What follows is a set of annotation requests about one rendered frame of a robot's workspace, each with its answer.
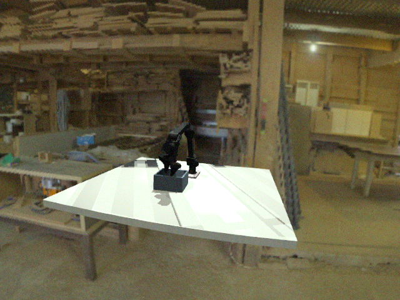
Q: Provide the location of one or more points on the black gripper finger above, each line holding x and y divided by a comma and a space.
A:
173, 170
166, 167

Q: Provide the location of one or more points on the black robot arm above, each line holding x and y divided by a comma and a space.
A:
172, 144

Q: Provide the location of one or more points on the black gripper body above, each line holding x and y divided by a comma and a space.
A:
173, 163

